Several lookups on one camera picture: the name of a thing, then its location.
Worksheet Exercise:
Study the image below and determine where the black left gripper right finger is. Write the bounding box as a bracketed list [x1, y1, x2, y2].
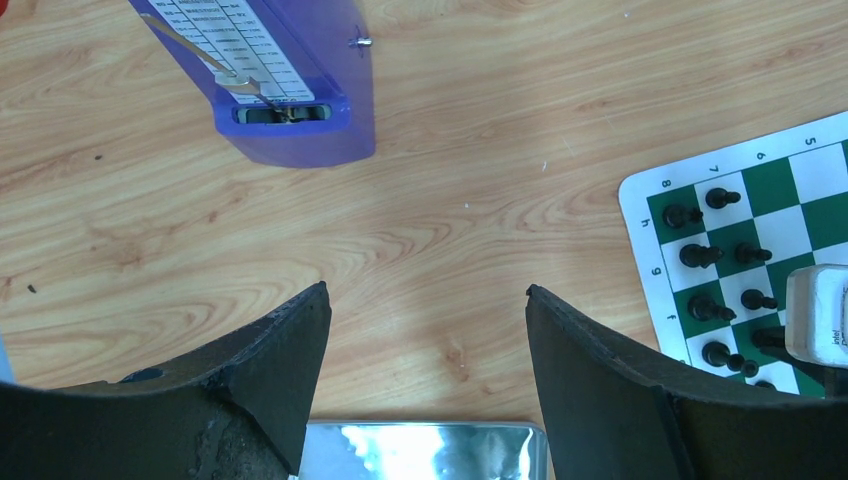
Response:
[525, 285, 847, 479]

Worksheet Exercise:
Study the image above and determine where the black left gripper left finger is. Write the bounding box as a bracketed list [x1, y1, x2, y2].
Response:
[1, 282, 332, 479]

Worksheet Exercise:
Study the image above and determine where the green white chess board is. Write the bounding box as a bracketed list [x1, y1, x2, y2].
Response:
[618, 113, 847, 397]

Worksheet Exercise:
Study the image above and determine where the black chess rook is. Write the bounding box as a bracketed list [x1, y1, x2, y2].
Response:
[662, 203, 704, 230]

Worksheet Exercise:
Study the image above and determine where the black chess piece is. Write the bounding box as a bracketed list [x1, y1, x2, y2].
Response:
[701, 341, 759, 378]
[687, 294, 736, 322]
[679, 243, 724, 269]

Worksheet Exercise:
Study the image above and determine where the black chess pawn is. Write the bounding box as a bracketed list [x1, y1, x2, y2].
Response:
[705, 187, 741, 209]
[740, 289, 779, 310]
[734, 242, 773, 265]

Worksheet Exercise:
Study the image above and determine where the silver tin lid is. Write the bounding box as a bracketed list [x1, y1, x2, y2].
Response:
[294, 421, 552, 479]

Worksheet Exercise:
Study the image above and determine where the purple metronome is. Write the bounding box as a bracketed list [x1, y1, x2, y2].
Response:
[132, 0, 376, 168]

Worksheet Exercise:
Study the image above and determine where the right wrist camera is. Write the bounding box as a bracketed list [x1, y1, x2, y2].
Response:
[785, 264, 847, 369]

